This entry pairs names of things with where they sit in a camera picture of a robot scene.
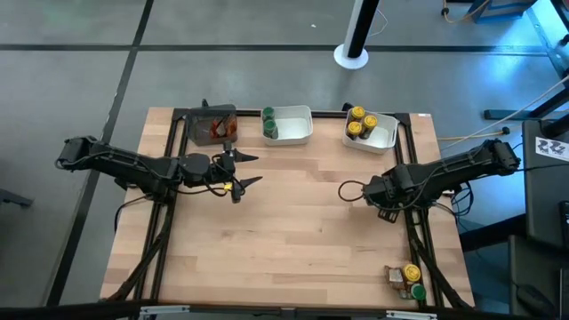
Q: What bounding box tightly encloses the black power cable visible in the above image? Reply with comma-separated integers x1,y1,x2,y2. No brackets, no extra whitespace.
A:
488,162,569,178

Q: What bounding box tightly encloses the black floor bar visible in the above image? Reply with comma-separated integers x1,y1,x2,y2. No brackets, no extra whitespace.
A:
457,212,528,253

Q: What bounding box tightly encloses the black aluminium table frame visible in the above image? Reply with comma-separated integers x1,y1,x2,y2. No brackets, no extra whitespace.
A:
100,105,475,312

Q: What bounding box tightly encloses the black pole on white base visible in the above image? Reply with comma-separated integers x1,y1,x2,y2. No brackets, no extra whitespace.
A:
333,0,383,71

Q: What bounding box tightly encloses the black base cable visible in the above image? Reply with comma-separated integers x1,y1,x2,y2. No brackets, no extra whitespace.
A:
113,194,155,235

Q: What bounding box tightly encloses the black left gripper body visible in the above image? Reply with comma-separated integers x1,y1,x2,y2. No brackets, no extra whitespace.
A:
208,141,244,204

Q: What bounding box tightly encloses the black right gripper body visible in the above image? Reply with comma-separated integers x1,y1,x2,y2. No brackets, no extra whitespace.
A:
362,175,401,211

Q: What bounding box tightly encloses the white desk sticker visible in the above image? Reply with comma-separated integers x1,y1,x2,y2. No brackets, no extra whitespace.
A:
534,136,569,163

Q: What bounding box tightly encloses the blue black cable bundle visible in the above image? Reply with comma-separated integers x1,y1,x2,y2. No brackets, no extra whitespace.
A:
448,180,476,219

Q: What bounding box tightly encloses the dark grey transparent bin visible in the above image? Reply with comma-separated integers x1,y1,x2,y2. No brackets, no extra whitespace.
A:
185,104,239,147

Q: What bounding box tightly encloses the black desk leg base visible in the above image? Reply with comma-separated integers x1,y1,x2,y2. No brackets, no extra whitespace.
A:
483,86,569,140

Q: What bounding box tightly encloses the black cable with yellow tag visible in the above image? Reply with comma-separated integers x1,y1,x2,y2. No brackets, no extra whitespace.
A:
337,179,368,204
175,175,246,199

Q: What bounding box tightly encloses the silver bracket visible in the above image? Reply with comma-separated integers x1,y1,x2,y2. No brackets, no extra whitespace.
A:
139,304,191,317
385,309,439,320

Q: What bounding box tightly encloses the grey metal foot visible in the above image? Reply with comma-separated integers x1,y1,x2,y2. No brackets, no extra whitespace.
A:
0,188,35,209

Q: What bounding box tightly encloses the yellow cable with black plug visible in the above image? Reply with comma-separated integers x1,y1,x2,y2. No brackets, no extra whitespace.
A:
441,0,493,25
437,74,569,141

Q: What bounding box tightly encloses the grey metal desk frame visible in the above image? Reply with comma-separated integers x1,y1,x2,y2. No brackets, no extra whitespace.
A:
526,0,569,79

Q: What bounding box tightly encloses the white plastic bin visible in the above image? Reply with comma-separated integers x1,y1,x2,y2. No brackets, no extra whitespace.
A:
260,104,315,147
341,108,400,156

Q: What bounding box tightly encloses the black desk with sticker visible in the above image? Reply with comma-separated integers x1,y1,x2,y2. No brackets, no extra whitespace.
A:
522,118,569,250

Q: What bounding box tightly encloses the black crossbar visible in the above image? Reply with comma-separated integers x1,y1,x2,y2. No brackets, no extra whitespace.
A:
0,300,569,320

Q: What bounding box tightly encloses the black computer mouse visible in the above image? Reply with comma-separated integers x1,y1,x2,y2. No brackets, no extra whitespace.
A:
515,284,557,317

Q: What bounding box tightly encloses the thin white cable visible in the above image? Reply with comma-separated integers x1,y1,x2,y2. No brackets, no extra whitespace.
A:
367,8,389,39

